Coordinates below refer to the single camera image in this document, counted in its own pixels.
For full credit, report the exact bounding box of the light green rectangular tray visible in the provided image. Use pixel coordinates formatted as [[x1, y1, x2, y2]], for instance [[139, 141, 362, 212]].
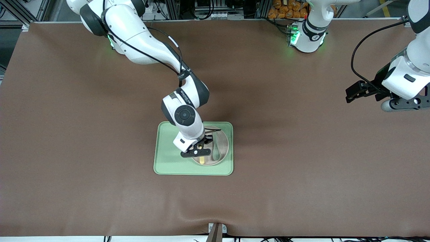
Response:
[[154, 121, 234, 176]]

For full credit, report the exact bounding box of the silver table edge bracket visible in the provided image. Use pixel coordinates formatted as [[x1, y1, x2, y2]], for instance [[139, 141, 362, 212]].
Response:
[[208, 223, 227, 234]]

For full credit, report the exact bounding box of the black left camera mount bracket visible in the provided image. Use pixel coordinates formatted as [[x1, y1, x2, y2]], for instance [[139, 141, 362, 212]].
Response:
[[390, 86, 430, 110]]

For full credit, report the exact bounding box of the black right camera mount bracket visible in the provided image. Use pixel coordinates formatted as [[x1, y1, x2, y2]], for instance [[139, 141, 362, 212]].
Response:
[[180, 147, 212, 158]]

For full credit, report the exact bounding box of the white power strip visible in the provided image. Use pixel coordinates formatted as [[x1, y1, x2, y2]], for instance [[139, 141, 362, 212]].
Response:
[[143, 2, 162, 14]]

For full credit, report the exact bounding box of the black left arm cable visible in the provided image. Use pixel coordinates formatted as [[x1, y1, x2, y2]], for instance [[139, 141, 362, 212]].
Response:
[[350, 19, 410, 93]]

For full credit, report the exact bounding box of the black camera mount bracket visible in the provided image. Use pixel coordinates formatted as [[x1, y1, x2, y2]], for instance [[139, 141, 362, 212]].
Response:
[[180, 147, 212, 158], [390, 86, 430, 110]]

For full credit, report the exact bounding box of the aluminium frame beam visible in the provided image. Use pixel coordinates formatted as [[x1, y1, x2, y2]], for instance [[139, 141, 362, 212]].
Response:
[[0, 0, 51, 31]]

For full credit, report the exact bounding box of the aluminium frame post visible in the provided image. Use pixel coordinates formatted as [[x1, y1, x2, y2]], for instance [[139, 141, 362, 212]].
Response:
[[166, 0, 180, 20], [256, 0, 269, 19]]

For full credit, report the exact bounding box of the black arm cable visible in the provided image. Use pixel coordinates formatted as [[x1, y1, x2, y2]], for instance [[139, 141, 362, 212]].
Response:
[[350, 19, 410, 93], [101, 7, 192, 80]]

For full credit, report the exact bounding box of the grey camera stand post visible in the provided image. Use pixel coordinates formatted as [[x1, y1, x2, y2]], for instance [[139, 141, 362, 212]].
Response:
[[206, 224, 223, 242]]

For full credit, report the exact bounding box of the brown table cover mat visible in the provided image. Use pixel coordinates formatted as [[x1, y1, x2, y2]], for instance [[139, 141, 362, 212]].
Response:
[[0, 18, 430, 237]]

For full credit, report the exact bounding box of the orange food item pile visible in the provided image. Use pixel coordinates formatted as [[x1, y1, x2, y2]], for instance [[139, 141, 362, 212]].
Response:
[[268, 0, 309, 19]]

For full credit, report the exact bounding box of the white terminal strip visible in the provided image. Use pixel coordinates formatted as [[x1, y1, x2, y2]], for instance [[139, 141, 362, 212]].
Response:
[[198, 12, 233, 19]]

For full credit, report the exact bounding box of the pale green plastic spoon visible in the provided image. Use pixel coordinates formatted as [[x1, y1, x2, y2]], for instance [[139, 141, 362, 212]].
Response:
[[212, 133, 222, 160]]

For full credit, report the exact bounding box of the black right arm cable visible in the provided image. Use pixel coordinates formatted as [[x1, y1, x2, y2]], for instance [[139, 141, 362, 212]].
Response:
[[101, 7, 192, 80]]

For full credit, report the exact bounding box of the round white plate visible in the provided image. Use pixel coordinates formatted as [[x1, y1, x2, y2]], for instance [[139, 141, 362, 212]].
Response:
[[190, 126, 230, 167]]

